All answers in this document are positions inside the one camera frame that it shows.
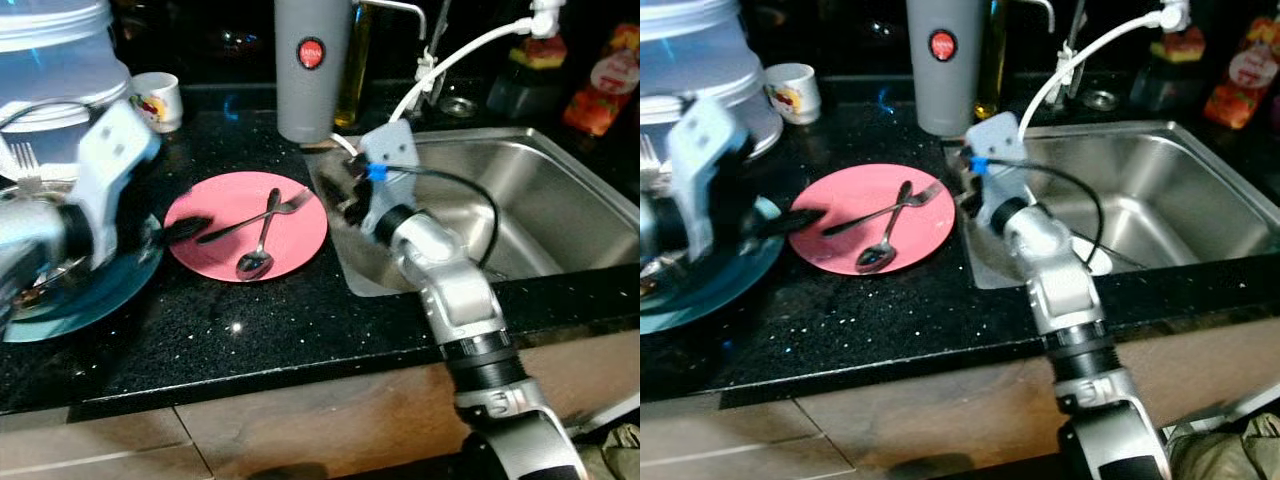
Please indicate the translucent white plastic container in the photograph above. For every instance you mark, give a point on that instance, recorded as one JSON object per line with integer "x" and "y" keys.
{"x": 700, "y": 60}
{"x": 50, "y": 70}

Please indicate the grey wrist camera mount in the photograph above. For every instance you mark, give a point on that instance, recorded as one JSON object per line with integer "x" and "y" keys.
{"x": 395, "y": 150}
{"x": 110, "y": 170}
{"x": 705, "y": 160}
{"x": 1005, "y": 140}

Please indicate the round steel cap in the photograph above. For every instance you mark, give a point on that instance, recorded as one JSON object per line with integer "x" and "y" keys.
{"x": 1100, "y": 100}
{"x": 459, "y": 106}

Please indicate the brown cabinet front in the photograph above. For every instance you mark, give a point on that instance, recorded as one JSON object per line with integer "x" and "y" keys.
{"x": 300, "y": 420}
{"x": 900, "y": 420}

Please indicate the metal fork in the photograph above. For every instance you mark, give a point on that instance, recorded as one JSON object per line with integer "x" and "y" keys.
{"x": 250, "y": 222}
{"x": 880, "y": 212}

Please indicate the olive green fabric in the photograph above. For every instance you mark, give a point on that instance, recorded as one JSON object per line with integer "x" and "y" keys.
{"x": 615, "y": 455}
{"x": 1230, "y": 445}

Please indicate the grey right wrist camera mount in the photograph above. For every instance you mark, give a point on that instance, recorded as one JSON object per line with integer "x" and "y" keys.
{"x": 1005, "y": 140}
{"x": 395, "y": 150}

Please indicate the teal plate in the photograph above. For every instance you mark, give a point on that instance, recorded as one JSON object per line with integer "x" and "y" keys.
{"x": 740, "y": 292}
{"x": 120, "y": 292}

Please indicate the dark jar with fruit label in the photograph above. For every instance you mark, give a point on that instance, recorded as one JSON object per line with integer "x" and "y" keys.
{"x": 525, "y": 85}
{"x": 1170, "y": 75}

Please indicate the stainless steel sink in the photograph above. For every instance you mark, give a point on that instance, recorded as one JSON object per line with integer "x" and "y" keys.
{"x": 560, "y": 200}
{"x": 1180, "y": 190}

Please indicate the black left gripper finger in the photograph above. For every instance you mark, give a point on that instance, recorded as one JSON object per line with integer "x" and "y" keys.
{"x": 190, "y": 228}
{"x": 806, "y": 221}

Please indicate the grey thermos with red label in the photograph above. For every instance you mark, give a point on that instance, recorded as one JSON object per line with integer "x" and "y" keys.
{"x": 310, "y": 95}
{"x": 942, "y": 90}

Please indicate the red strawberry print pack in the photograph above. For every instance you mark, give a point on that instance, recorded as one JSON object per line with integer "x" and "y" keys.
{"x": 605, "y": 85}
{"x": 1245, "y": 80}

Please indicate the red round plate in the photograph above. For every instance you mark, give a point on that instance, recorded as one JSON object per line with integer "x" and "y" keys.
{"x": 220, "y": 255}
{"x": 840, "y": 255}

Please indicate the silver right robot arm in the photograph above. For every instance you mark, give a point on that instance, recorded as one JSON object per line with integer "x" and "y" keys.
{"x": 1065, "y": 290}
{"x": 450, "y": 290}

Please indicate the chrome faucet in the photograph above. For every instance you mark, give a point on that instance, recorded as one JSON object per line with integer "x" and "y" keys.
{"x": 436, "y": 60}
{"x": 1072, "y": 50}

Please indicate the white printed mug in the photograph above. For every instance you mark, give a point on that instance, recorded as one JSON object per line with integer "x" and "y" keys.
{"x": 160, "y": 100}
{"x": 795, "y": 92}

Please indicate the white fork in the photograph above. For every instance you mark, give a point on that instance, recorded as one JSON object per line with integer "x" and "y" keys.
{"x": 653, "y": 155}
{"x": 25, "y": 160}

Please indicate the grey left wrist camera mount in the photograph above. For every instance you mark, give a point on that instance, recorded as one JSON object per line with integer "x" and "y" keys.
{"x": 110, "y": 170}
{"x": 705, "y": 160}

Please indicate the yellow oil bottle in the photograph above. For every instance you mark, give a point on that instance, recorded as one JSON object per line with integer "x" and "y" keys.
{"x": 355, "y": 80}
{"x": 992, "y": 70}

